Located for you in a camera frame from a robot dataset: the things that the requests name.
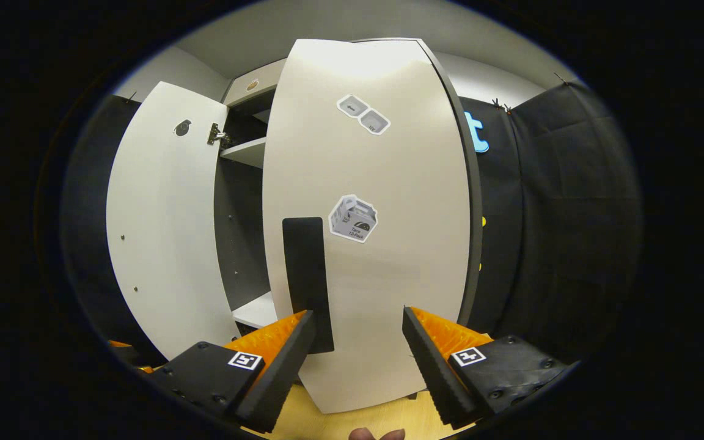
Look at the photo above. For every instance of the white cabinet door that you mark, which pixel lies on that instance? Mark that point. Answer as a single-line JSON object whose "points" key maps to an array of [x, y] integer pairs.
{"points": [[388, 275], [168, 232]]}

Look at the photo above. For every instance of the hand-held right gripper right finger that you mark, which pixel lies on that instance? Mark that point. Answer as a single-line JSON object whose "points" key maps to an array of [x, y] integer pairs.
{"points": [[434, 373]]}

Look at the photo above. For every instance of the black backdrop cloth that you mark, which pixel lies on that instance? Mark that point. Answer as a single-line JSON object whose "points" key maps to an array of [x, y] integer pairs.
{"points": [[86, 232], [572, 214]]}

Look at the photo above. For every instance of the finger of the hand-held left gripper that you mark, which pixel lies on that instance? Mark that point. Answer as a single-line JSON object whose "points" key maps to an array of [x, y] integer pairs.
{"points": [[118, 344]]}

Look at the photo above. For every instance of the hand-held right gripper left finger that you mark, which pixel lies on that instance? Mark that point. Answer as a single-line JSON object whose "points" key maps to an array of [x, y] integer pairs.
{"points": [[278, 373]]}

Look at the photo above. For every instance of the black clip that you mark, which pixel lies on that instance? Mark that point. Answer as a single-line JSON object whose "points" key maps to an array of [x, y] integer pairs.
{"points": [[563, 78], [500, 104]]}

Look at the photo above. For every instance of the white and grey cabinet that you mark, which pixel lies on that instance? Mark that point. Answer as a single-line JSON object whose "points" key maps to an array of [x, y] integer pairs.
{"points": [[230, 232]]}

